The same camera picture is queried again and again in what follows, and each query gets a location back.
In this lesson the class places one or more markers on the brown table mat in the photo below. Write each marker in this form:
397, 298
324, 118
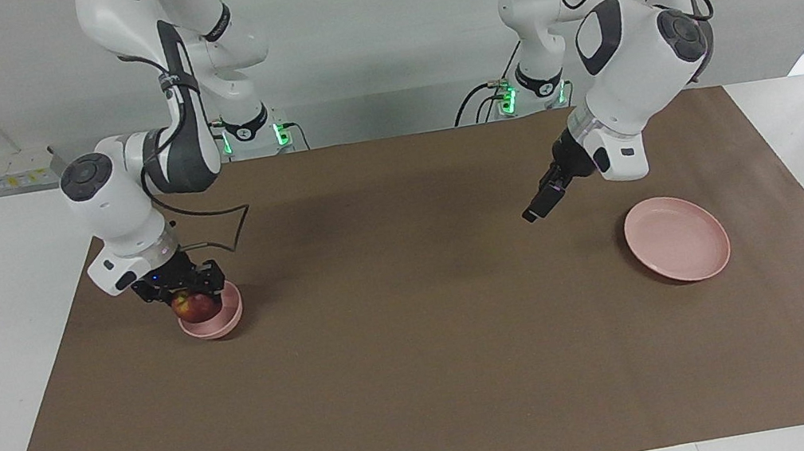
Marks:
427, 334

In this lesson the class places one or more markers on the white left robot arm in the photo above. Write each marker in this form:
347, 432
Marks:
634, 60

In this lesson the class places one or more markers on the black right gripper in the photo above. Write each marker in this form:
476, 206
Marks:
172, 276

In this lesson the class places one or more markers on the dark red apple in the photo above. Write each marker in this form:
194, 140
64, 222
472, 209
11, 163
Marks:
195, 306

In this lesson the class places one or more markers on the white wall socket box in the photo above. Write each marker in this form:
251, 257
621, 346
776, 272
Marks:
22, 169

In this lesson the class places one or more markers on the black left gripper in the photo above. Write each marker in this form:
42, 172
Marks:
573, 158

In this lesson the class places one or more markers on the pink bowl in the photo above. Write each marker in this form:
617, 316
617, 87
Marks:
227, 318

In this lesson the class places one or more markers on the pink plate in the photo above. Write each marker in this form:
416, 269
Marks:
678, 238

